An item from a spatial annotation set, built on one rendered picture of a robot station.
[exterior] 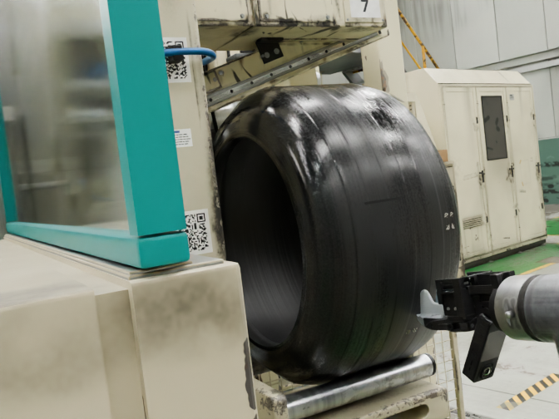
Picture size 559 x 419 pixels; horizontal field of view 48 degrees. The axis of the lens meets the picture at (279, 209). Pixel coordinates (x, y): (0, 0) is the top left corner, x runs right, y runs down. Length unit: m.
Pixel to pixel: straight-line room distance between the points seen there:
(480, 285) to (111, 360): 0.78
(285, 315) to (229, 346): 1.22
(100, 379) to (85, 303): 0.03
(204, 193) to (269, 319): 0.46
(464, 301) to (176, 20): 0.65
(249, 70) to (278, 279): 0.52
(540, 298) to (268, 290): 0.77
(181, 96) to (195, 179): 0.14
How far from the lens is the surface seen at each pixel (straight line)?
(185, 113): 1.08
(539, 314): 0.87
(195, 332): 0.24
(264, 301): 1.47
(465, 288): 0.99
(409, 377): 1.24
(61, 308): 0.22
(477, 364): 1.00
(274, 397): 1.05
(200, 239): 1.08
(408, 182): 1.05
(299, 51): 1.67
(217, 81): 1.55
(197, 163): 1.08
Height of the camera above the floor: 1.30
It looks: 3 degrees down
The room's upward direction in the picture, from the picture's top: 7 degrees counter-clockwise
